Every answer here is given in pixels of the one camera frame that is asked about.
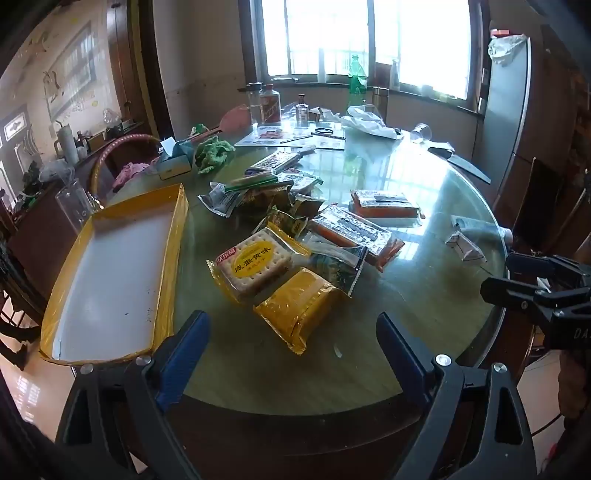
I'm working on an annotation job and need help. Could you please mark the yellow cardboard tray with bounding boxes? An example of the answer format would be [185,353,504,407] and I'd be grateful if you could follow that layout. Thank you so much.
[38,183,189,367]

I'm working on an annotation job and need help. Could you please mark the wall poster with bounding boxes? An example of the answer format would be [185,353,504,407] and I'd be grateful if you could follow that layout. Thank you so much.
[41,21,100,123]

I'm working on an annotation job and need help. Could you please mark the small green snack packet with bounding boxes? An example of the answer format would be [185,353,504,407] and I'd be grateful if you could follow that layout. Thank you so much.
[263,208,309,238]

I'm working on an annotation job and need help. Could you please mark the white tube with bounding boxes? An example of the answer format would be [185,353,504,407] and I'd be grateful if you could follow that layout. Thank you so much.
[450,215,513,243]

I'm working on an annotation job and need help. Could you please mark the person's right forearm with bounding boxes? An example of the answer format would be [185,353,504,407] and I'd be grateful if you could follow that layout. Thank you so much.
[556,351,591,421]

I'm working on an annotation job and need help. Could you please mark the dark red folding table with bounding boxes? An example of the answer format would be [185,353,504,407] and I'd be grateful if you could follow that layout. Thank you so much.
[9,185,93,296]

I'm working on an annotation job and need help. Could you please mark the green plastic bottle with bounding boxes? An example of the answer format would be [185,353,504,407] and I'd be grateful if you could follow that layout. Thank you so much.
[347,54,368,116]

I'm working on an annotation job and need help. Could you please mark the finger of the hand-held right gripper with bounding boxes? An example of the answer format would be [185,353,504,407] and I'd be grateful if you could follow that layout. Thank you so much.
[480,277,591,320]
[505,252,591,289]

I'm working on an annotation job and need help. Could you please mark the pink hula hoop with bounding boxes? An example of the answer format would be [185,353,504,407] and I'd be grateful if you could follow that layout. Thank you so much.
[90,134,162,199]

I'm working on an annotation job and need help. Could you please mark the pink cloth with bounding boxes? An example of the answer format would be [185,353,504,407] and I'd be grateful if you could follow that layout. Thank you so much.
[113,161,155,190]

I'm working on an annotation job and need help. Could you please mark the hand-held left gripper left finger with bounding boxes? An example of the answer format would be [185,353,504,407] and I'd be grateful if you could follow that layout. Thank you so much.
[55,310,211,480]

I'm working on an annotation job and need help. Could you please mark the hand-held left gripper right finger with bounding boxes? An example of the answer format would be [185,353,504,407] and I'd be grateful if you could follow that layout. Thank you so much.
[376,312,539,480]

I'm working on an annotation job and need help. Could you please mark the green cloth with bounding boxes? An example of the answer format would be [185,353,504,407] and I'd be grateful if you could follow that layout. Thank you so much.
[193,135,236,175]

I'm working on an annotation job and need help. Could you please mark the golden brown snack packet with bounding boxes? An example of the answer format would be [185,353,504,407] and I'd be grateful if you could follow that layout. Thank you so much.
[240,187,296,213]

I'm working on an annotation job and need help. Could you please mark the printed paper mat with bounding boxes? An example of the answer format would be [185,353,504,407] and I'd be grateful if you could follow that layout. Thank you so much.
[235,124,347,152]

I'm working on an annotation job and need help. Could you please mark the crumpled white bag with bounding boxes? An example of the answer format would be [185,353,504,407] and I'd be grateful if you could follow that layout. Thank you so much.
[488,33,527,65]

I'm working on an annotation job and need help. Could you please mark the steel thermos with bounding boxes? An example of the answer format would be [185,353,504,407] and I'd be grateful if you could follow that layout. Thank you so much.
[372,86,390,118]

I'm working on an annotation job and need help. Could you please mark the grey refrigerator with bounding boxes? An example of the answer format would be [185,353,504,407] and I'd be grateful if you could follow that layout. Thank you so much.
[478,32,532,185]

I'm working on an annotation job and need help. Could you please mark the orange snack packet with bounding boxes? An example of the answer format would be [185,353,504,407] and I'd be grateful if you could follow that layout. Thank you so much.
[348,188,426,221]
[307,204,406,273]

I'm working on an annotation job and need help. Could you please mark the white bag on cabinet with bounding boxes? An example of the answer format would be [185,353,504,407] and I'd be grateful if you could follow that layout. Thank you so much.
[39,162,75,184]

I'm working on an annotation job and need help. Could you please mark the teal tissue box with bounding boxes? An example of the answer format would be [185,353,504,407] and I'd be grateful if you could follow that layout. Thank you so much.
[157,137,195,181]

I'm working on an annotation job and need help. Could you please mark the window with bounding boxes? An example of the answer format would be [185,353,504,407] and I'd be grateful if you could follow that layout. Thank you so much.
[238,0,481,112]

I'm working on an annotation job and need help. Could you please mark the green plastic plant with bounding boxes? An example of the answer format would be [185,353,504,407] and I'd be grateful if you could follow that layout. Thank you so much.
[21,161,47,197]

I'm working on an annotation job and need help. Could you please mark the silver green snack packet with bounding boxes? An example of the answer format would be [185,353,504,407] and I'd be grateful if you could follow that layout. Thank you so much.
[277,168,324,192]

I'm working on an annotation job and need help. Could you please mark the yellow round-label cracker packet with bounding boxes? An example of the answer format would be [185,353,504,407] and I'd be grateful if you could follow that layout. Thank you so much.
[206,227,311,305]

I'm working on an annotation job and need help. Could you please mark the clear glass mug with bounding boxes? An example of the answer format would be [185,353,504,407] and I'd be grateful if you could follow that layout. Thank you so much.
[55,180,95,229]

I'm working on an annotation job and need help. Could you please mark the pink fly swatter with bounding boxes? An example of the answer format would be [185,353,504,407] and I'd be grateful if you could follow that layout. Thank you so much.
[178,104,252,144]

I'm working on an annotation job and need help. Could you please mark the white red-label liquor bottle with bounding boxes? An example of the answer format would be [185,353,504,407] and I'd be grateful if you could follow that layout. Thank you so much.
[259,84,282,126]

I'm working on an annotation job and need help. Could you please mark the white tumbler with straw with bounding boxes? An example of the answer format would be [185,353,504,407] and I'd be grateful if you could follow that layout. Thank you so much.
[54,121,80,164]

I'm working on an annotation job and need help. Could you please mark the small white folded packet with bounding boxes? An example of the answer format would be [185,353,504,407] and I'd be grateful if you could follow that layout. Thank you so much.
[444,230,488,265]

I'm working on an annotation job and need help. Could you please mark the plain yellow snack packet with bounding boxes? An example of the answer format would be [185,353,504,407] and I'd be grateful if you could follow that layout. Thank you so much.
[253,267,352,355]

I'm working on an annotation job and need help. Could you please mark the wooden chair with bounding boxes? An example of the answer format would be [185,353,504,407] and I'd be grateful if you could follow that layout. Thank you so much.
[494,157,591,259]

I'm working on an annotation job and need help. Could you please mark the white plastic bag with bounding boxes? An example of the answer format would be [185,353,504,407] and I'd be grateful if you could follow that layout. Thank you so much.
[342,105,402,139]

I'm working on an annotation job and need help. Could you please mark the yellow green printed snack packet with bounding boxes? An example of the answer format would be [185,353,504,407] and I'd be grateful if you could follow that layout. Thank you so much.
[300,231,370,296]

